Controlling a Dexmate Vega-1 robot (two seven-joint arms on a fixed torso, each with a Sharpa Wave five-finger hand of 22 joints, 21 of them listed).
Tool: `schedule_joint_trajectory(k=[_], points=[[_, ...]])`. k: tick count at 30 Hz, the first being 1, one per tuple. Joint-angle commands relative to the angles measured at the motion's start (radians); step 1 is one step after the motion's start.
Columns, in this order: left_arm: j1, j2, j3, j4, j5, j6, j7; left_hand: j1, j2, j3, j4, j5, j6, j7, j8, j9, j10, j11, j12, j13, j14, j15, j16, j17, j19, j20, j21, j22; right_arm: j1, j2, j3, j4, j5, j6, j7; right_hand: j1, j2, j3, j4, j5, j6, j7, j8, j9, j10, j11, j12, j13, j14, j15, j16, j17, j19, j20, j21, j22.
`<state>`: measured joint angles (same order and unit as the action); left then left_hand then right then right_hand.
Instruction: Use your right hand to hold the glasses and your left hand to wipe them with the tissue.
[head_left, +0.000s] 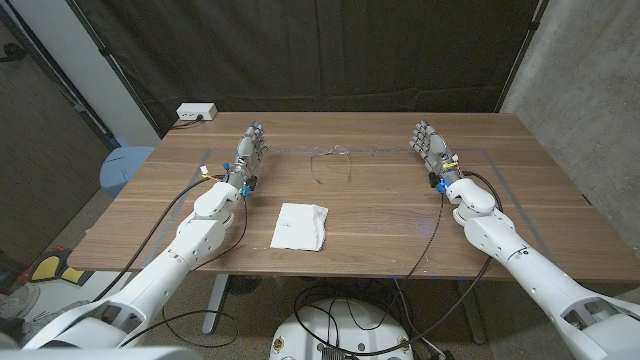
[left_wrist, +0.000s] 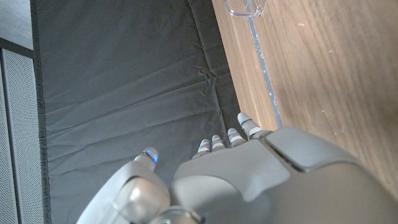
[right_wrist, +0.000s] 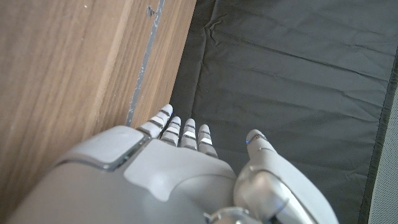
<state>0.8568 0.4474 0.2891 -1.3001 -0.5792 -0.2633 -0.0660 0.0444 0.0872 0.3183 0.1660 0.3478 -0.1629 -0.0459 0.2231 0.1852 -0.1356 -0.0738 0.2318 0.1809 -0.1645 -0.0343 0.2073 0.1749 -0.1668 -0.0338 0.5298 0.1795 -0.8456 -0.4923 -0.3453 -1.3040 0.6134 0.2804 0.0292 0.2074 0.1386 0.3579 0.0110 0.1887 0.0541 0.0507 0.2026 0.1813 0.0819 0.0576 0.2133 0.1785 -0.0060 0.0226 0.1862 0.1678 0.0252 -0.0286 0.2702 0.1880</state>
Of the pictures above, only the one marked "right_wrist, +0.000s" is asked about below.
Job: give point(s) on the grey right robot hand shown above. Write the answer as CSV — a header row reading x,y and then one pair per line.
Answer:
x,y
155,180

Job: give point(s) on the black backdrop curtain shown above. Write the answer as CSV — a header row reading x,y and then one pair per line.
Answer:
x,y
295,77

